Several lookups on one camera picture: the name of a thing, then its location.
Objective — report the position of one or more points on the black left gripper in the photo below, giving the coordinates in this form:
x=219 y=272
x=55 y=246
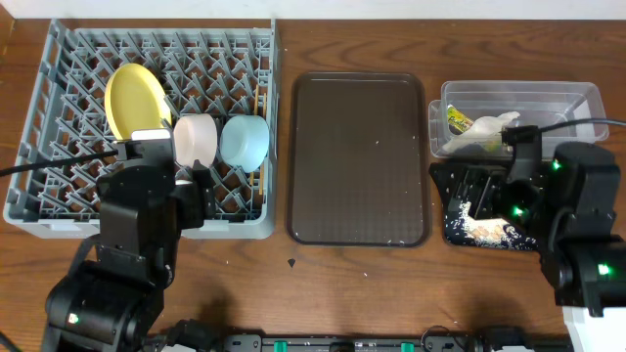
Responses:
x=194 y=197

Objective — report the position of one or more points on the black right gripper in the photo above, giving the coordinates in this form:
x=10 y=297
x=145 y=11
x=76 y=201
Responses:
x=491 y=179

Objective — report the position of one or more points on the white tissue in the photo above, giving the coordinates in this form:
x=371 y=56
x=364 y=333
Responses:
x=485 y=129

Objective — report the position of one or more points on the white pink shallow bowl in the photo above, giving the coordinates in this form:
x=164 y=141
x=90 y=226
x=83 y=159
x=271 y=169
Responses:
x=195 y=139

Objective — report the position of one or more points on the green yellow wrapper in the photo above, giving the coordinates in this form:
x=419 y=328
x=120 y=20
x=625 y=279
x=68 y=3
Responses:
x=457 y=121

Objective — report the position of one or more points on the light blue bowl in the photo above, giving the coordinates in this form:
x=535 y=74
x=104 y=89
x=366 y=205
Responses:
x=245 y=142

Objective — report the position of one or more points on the yellow round plate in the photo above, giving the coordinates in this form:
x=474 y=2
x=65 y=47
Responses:
x=134 y=100

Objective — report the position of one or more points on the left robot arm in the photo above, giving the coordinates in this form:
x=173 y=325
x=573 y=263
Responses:
x=113 y=291

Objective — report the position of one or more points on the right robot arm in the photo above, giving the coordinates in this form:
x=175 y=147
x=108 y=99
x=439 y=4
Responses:
x=566 y=204

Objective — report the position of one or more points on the spilled rice food waste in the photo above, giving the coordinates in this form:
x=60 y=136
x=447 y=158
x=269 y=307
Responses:
x=461 y=229

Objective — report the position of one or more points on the clear plastic waste bin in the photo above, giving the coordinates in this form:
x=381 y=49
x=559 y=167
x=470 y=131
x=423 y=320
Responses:
x=540 y=103

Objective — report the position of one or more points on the grey plastic dishwasher rack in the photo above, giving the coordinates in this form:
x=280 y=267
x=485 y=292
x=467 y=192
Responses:
x=66 y=139

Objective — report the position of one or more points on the black rectangular tray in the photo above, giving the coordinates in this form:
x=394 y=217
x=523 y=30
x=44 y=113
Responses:
x=433 y=171

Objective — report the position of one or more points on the dark brown serving tray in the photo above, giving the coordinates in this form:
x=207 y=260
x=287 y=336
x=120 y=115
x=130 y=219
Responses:
x=358 y=160

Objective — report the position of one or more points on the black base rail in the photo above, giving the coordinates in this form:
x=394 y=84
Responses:
x=192 y=336

